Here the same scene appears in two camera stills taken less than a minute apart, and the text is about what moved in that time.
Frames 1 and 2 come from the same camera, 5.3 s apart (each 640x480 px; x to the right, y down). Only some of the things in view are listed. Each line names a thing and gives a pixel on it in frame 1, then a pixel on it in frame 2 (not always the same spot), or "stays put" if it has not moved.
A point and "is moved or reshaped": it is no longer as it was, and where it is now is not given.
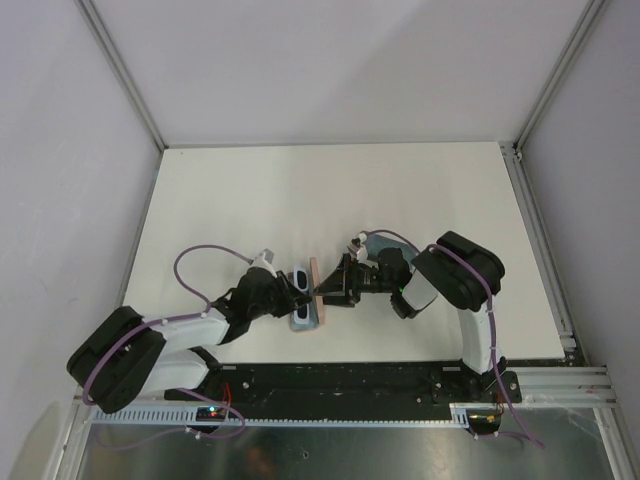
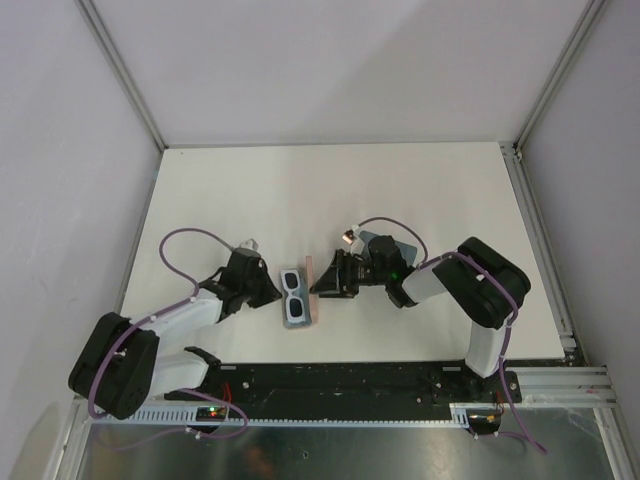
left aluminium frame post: [97, 28] stays put
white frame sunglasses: [301, 280] is moved or reshaped
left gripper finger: [297, 296] → [264, 290]
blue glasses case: [376, 242] stays put
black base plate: [343, 386] stays put
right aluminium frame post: [589, 22] stays put
